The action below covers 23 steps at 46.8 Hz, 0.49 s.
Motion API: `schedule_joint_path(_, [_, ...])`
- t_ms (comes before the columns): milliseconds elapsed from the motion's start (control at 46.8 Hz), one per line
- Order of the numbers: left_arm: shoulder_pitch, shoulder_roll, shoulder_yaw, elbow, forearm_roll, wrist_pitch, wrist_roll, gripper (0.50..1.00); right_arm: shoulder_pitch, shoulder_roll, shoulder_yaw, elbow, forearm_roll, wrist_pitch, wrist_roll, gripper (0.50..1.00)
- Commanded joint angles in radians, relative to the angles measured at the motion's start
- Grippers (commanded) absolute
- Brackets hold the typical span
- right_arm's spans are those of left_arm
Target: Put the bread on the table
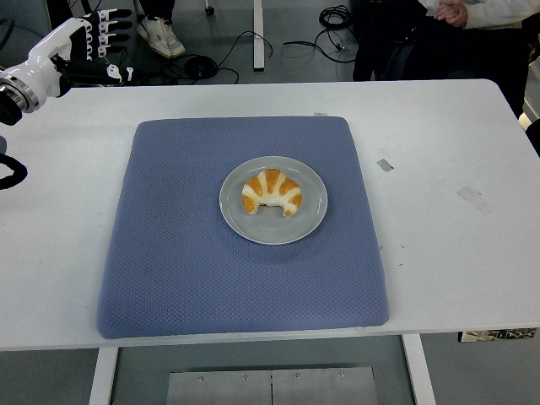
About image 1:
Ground black coiled floor cable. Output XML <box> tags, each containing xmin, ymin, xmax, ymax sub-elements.
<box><xmin>162</xmin><ymin>30</ymin><xmax>274</xmax><ymax>85</ymax></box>

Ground black looped cable bundle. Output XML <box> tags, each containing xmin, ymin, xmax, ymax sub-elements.
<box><xmin>318</xmin><ymin>3</ymin><xmax>358</xmax><ymax>31</ymax></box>

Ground black white patterned board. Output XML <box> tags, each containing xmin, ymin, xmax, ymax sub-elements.
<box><xmin>457</xmin><ymin>327</ymin><xmax>537</xmax><ymax>343</ymax></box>

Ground white background table foot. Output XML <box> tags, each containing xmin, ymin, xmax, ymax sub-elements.
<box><xmin>251</xmin><ymin>0</ymin><xmax>266</xmax><ymax>71</ymax></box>

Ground person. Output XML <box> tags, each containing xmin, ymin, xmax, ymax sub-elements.
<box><xmin>352</xmin><ymin>0</ymin><xmax>540</xmax><ymax>120</ymax></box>

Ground blue quilted mat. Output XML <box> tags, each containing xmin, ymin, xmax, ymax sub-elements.
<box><xmin>95</xmin><ymin>116</ymin><xmax>391</xmax><ymax>341</ymax></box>

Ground round grey plate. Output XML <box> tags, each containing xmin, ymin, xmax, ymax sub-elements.
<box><xmin>219</xmin><ymin>155</ymin><xmax>329</xmax><ymax>246</ymax></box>

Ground person's legs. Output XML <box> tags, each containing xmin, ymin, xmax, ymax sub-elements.
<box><xmin>133</xmin><ymin>0</ymin><xmax>186</xmax><ymax>59</ymax></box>

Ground white table leg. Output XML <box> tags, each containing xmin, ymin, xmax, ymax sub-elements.
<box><xmin>401</xmin><ymin>332</ymin><xmax>438</xmax><ymax>405</ymax></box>
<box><xmin>87</xmin><ymin>346</ymin><xmax>120</xmax><ymax>405</ymax></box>

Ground long black floor cable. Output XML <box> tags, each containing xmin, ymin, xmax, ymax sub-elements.
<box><xmin>282</xmin><ymin>40</ymin><xmax>359</xmax><ymax>65</ymax></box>

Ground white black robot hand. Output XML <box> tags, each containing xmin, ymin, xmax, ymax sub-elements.
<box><xmin>0</xmin><ymin>8</ymin><xmax>136</xmax><ymax>102</ymax></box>

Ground orange white croissant bread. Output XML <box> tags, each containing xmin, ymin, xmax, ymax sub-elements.
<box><xmin>240</xmin><ymin>168</ymin><xmax>304</xmax><ymax>218</ymax></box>

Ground large pale tape piece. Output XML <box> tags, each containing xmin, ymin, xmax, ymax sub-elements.
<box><xmin>456</xmin><ymin>186</ymin><xmax>494</xmax><ymax>216</ymax></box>

